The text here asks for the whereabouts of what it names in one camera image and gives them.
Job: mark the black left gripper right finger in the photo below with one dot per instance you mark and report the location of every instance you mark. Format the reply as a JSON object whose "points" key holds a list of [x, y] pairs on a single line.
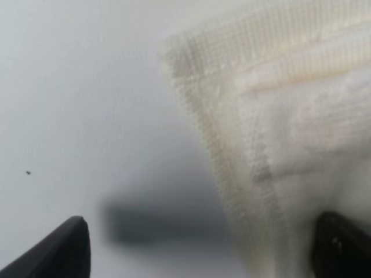
{"points": [[340, 248]]}

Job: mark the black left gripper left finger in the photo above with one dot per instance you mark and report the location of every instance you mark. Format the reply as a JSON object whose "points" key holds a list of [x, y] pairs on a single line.
{"points": [[65, 252]]}

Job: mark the cream white towel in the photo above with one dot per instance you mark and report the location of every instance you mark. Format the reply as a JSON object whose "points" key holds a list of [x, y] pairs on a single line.
{"points": [[280, 93]]}

